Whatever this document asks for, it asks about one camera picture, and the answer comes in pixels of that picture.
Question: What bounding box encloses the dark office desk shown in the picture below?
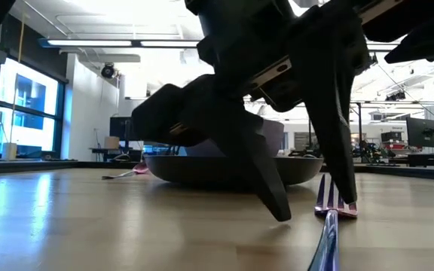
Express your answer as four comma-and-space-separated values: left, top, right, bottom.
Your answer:
405, 152, 434, 169
88, 146, 145, 163

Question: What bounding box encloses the large window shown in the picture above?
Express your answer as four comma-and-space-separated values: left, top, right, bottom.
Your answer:
0, 56, 67, 161

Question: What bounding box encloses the iridescent fork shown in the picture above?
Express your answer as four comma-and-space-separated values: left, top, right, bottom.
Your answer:
307, 172, 359, 271

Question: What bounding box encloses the black vertical pole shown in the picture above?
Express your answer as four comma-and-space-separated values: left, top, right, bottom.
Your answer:
356, 101, 364, 151

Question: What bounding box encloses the lilac bowl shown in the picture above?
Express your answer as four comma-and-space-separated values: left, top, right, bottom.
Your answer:
185, 119, 285, 158

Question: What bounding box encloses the black computer monitor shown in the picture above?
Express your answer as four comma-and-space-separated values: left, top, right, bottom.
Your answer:
405, 117, 434, 149
109, 116, 135, 142

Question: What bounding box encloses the long ceiling light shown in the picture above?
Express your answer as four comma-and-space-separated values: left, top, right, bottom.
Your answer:
38, 37, 200, 49

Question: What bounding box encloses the iridescent spoon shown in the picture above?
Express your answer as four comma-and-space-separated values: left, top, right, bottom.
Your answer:
101, 161, 150, 181

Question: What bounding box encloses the black round plate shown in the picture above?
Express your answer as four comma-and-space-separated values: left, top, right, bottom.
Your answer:
144, 154, 324, 188

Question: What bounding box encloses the white container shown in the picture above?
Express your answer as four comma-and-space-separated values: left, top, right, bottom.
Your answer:
1, 142, 18, 162

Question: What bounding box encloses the black ceiling speaker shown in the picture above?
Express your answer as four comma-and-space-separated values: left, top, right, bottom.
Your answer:
101, 62, 117, 80

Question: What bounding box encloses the cardboard box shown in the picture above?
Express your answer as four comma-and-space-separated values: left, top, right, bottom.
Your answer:
103, 135, 121, 150

